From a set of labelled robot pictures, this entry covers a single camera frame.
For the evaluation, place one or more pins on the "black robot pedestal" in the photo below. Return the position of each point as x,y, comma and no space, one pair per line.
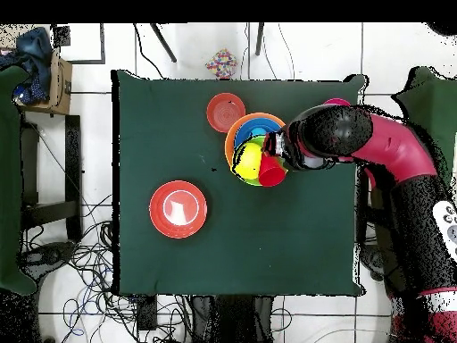
232,321

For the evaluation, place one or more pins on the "blue cloth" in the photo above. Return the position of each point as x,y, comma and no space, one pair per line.
34,46

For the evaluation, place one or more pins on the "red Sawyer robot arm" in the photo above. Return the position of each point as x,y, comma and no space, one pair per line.
392,150

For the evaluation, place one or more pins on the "blue cup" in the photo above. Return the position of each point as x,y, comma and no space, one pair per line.
254,133

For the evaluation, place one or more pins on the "black floor box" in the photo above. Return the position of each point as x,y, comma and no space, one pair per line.
147,312

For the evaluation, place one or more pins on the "small red bowl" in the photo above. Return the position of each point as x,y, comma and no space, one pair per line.
226,113

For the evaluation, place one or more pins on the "colourful patterned box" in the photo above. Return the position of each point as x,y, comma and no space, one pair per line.
221,64

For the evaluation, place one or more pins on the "cardboard box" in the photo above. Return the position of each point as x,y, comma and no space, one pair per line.
60,89

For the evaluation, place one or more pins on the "wide red bowl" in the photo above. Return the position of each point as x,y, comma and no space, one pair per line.
178,209

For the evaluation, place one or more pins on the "red cup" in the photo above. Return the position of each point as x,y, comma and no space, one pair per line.
271,173

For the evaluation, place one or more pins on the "green bowl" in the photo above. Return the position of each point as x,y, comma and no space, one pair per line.
250,181

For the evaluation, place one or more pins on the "dark green tablecloth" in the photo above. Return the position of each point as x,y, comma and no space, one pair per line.
214,250

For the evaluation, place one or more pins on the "large blue bowl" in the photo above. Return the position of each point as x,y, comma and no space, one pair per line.
250,128

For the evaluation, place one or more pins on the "black stool frame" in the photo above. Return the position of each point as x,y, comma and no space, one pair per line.
73,160

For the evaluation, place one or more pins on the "black floor frame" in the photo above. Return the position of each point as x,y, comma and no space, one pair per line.
102,43

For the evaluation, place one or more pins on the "black tripod leg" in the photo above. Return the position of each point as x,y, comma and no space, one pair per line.
164,43
259,39

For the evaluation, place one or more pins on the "large orange bowl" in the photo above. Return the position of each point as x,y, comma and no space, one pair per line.
229,146

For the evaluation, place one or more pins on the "pink bowl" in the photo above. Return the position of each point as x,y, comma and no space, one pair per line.
336,102

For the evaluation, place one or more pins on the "yellow cup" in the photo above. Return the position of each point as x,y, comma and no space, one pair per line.
248,160

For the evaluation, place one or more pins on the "green cloth covered table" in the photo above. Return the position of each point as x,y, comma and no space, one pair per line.
432,103
9,178

